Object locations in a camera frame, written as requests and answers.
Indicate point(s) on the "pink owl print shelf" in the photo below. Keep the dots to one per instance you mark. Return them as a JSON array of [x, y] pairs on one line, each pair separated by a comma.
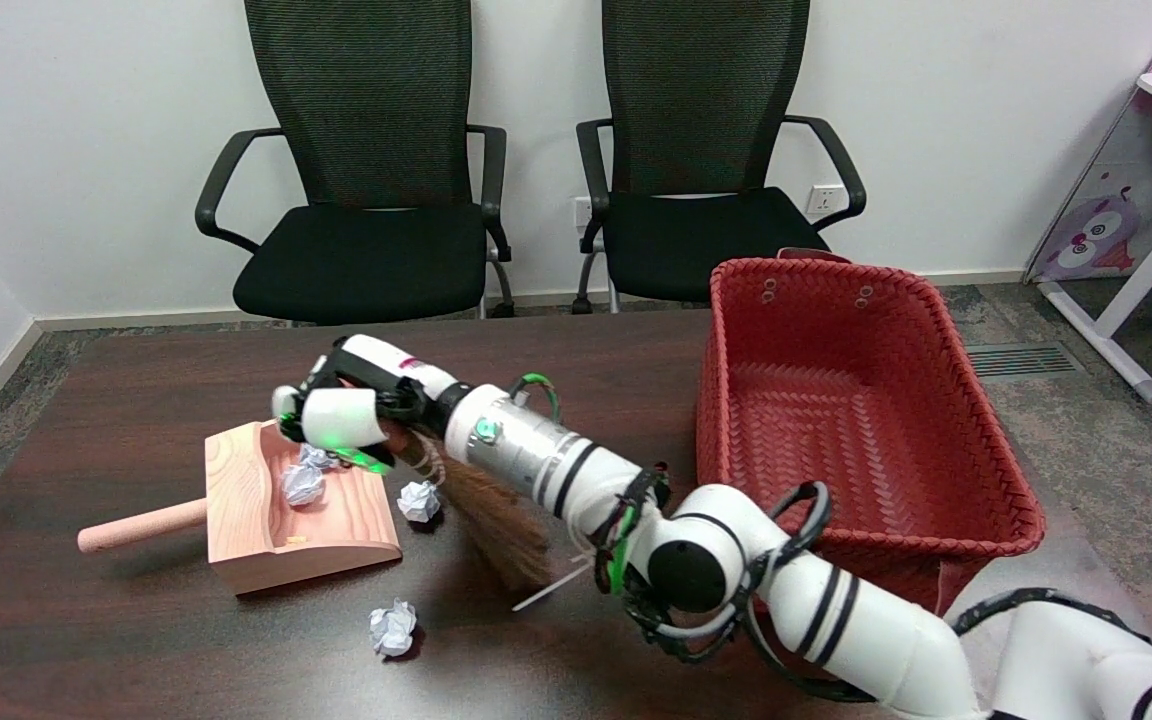
[[1096, 235]]

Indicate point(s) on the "white zip tie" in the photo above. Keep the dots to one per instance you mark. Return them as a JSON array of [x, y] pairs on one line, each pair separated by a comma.
[[546, 592]]

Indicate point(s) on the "white paper ball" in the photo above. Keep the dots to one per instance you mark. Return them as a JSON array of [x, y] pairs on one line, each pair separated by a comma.
[[303, 484], [419, 500], [393, 628], [319, 458]]

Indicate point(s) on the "red woven basket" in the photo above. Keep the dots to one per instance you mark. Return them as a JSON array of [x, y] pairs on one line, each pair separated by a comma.
[[836, 440]]

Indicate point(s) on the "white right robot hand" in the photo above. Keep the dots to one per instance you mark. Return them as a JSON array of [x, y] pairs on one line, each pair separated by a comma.
[[341, 415]]

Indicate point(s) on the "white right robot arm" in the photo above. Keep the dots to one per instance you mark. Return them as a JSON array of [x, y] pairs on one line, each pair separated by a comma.
[[536, 450]]

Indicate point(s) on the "brown straw hand broom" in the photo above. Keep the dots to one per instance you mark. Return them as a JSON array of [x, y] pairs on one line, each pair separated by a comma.
[[506, 530]]

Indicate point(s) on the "white desk leg frame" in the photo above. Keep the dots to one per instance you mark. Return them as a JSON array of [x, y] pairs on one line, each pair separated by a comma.
[[1151, 270]]

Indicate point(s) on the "wooden dustpan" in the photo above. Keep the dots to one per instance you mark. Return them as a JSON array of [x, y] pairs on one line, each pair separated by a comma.
[[236, 500]]

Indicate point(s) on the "black mesh office chair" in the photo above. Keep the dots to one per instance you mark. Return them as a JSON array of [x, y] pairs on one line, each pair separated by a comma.
[[676, 240], [366, 250]]

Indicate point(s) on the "floor vent grille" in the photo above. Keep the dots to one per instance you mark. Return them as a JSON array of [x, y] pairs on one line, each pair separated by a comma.
[[1021, 359]]

